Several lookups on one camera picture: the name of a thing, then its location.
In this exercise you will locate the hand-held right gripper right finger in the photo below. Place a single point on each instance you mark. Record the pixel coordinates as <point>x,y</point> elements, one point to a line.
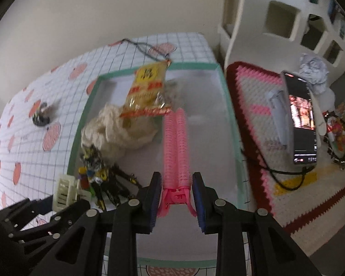
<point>197,198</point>

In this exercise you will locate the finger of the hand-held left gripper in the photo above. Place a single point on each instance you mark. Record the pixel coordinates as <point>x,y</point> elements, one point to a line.
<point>26,210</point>
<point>60,221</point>

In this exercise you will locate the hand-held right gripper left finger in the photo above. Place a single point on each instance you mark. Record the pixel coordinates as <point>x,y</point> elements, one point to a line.
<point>155,198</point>

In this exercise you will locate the teal-rimmed white box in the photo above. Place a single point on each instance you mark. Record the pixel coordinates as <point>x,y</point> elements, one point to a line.
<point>207,149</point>

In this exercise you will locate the pink hair roller clip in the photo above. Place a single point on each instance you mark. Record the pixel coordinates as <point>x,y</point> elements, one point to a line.
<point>176,149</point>

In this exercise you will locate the yellow red snack packet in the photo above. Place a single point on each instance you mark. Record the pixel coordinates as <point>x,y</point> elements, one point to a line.
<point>145,92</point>

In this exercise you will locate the cream fluffy scrunchie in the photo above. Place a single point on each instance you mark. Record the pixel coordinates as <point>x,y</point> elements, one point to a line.
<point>171,90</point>
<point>118,132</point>

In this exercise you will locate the small dark toy figure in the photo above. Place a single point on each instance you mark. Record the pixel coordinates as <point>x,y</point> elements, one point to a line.
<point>41,116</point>

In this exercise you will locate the pink red crocheted mat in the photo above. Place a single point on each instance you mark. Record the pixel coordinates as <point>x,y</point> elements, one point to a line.
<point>256,106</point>

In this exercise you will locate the grey phone stand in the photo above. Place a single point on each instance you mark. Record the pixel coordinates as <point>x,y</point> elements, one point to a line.
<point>277,112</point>

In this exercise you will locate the smartphone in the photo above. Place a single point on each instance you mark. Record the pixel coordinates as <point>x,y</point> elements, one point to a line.
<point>300,138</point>

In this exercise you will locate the pile of colourful toys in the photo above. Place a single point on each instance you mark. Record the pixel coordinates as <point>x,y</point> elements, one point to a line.
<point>339,132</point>

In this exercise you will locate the white shelf unit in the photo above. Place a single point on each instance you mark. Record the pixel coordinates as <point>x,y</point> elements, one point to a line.
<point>253,34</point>

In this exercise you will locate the crumpled white paper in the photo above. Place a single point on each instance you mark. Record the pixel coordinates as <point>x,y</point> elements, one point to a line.
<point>313,69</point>

